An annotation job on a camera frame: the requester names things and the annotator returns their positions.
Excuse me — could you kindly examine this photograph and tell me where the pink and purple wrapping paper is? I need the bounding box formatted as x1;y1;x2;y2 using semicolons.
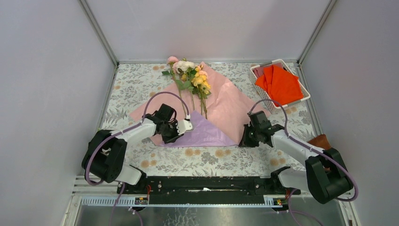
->
130;63;255;148

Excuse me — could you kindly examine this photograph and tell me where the yellow fake flower bunch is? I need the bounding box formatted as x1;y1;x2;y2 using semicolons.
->
181;65;211;119

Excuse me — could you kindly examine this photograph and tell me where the white fake flower stem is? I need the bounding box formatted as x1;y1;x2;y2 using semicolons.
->
174;60;199;110

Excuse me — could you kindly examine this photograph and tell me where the pink fake flower stem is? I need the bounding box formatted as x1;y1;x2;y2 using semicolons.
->
162;56;183;98

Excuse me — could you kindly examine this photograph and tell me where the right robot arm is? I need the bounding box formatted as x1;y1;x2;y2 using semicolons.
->
239;111;359;204

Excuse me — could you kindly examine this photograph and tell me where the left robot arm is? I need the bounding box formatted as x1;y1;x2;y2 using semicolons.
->
81;104;183;194

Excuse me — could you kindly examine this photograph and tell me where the floral patterned tablecloth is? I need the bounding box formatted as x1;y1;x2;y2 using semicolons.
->
102;63;316;177

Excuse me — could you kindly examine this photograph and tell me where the orange folded paper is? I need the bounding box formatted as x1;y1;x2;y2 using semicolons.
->
255;66;304;105

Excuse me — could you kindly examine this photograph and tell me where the brown cloth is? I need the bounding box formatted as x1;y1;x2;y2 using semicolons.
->
308;134;332;150

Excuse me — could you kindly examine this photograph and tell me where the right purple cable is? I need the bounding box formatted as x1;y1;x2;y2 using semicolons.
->
247;99;359;226

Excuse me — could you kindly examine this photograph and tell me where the purple cable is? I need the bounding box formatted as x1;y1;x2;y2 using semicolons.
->
247;99;359;226
85;91;192;226

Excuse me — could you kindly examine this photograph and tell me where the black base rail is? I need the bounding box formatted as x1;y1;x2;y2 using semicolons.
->
117;176;293;205

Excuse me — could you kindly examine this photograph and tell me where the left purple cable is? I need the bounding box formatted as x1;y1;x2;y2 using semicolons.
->
85;91;192;226

